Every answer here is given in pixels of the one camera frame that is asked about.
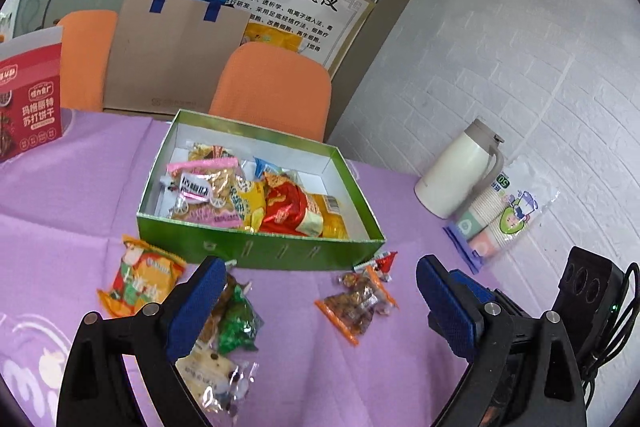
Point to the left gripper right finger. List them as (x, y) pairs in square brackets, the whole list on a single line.
[(521, 371)]

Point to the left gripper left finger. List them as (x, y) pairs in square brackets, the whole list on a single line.
[(96, 389)]

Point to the orange green snack packet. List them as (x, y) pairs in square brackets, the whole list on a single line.
[(146, 274)]

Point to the clear cookie packet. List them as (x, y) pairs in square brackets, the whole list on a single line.
[(218, 384)]

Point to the dark green snack packet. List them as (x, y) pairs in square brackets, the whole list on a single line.
[(239, 326)]

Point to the red white triangular packet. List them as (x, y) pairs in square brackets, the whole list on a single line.
[(381, 263)]

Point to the clear orange nut packet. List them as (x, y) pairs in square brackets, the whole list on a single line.
[(352, 311)]

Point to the pink white snack packet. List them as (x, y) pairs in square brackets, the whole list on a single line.
[(203, 192)]

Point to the yellow snack packet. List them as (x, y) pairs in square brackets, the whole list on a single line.
[(249, 201)]

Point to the red snack packet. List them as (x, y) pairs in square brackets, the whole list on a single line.
[(289, 209)]

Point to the orange yellow cake packet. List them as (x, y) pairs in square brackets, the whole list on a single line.
[(334, 226)]

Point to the clear brown snack packet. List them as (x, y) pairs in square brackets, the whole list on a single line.
[(210, 327)]

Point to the paper cups package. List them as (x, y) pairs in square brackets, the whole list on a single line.
[(501, 215)]

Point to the purple tablecloth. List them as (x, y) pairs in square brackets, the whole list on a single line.
[(64, 209)]

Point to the white thermos jug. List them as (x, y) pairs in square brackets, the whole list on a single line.
[(467, 166)]

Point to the green white cardboard box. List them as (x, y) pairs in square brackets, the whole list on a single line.
[(321, 168)]

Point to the brown cardboard sheet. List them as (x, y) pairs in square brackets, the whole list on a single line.
[(168, 55)]

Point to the right orange chair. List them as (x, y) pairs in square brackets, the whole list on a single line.
[(274, 88)]

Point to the orange chair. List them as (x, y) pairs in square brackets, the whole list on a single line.
[(86, 44), (274, 88)]

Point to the red cracker box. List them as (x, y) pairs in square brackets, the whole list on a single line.
[(30, 87)]

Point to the left orange chair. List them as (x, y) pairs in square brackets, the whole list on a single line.
[(86, 44)]

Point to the white chinese text poster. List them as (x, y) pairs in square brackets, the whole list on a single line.
[(325, 28)]

